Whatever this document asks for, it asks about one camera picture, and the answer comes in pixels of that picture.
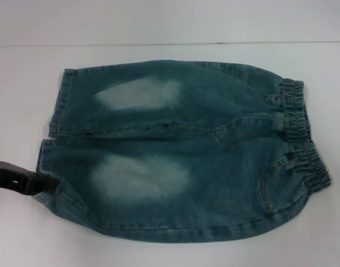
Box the blue denim shorts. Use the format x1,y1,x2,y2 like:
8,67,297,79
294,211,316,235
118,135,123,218
33,58,332,237

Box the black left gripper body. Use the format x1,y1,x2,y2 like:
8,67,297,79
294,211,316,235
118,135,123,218
0,160,39,196

